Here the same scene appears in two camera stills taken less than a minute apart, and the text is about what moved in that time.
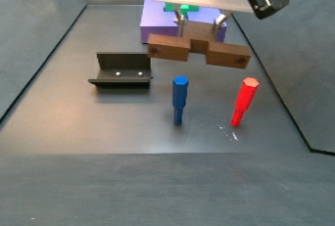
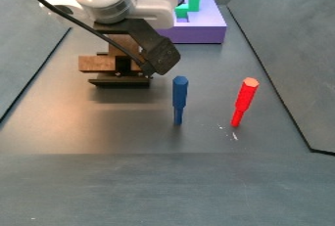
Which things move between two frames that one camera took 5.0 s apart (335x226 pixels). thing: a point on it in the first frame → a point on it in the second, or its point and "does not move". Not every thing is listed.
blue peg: (180, 97) does not move
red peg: (245, 98) does not move
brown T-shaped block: (199, 40) → (103, 62)
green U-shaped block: (185, 9) does not move
